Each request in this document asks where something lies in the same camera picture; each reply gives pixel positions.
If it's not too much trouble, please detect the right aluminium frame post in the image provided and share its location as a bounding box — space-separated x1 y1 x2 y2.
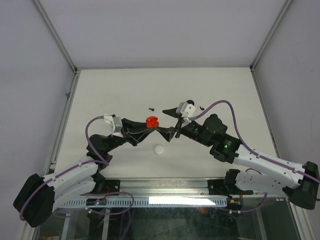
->
249 0 294 72

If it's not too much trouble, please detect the slotted cable duct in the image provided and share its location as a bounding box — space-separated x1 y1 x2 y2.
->
59 196 227 209

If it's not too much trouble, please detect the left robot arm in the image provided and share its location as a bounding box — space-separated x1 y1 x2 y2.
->
13 115 164 228

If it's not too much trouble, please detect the left aluminium frame post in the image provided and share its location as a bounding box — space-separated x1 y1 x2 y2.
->
31 0 77 73

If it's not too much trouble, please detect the aluminium frame post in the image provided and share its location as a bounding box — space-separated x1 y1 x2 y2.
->
249 0 294 72
31 0 77 73

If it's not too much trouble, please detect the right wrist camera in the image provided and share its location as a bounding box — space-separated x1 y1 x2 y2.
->
176 101 196 124

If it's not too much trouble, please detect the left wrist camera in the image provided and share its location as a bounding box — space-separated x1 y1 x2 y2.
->
103 114 123 138

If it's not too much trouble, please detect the white earbud charging case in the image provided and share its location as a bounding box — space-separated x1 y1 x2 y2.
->
154 145 165 156

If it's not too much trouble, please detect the aluminium mounting rail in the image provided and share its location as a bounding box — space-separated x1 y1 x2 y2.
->
31 176 301 198

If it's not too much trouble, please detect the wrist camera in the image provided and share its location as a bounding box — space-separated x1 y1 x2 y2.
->
103 114 123 138
176 101 196 124

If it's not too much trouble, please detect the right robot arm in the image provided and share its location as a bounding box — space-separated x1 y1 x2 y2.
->
163 102 320 210

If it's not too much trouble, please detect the red earbud charging case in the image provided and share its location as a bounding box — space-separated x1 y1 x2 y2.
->
145 116 160 129

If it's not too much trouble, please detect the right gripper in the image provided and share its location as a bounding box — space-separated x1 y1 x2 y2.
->
153 107 213 148

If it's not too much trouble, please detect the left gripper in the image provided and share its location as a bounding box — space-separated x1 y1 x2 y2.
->
104 118 154 153

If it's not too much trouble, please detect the black earbud charging case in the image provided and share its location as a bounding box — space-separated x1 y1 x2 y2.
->
187 100 195 105

